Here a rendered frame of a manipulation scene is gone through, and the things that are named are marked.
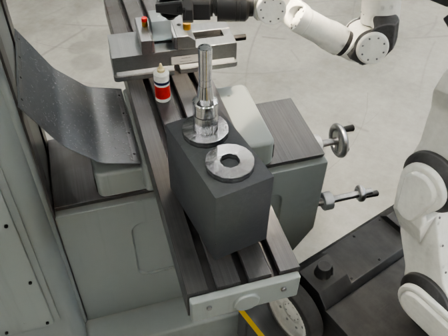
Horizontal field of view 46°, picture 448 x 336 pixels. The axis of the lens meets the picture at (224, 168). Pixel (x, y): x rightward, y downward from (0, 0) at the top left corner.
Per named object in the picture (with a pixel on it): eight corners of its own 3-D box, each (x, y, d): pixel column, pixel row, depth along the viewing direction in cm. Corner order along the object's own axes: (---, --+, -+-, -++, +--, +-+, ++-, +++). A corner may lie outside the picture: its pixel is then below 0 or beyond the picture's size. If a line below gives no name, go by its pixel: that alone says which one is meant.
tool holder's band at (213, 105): (213, 94, 100) (213, 90, 99) (221, 109, 97) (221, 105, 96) (189, 99, 99) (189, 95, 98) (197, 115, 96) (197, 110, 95)
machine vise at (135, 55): (225, 38, 161) (225, 5, 153) (238, 66, 151) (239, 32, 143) (109, 53, 154) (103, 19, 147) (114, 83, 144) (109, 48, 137)
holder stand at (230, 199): (218, 170, 122) (219, 101, 108) (267, 239, 109) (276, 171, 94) (169, 187, 118) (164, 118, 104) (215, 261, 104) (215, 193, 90)
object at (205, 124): (213, 117, 104) (213, 94, 100) (221, 133, 101) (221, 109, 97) (190, 123, 103) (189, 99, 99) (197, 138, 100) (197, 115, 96)
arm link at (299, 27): (248, 0, 129) (295, 25, 133) (251, 12, 121) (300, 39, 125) (261, -24, 126) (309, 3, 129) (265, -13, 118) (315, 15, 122)
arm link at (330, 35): (294, 29, 132) (357, 63, 137) (301, 43, 123) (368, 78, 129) (317, -9, 127) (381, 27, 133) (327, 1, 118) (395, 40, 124)
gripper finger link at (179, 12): (155, 0, 120) (183, 0, 120) (156, 13, 122) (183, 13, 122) (155, 4, 119) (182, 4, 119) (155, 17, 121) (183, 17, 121)
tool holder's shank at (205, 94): (210, 93, 99) (211, 41, 91) (216, 103, 97) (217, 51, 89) (194, 97, 98) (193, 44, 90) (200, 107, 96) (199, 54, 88)
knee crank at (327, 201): (373, 189, 180) (377, 176, 176) (381, 201, 176) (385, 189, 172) (313, 202, 175) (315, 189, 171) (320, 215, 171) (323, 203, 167)
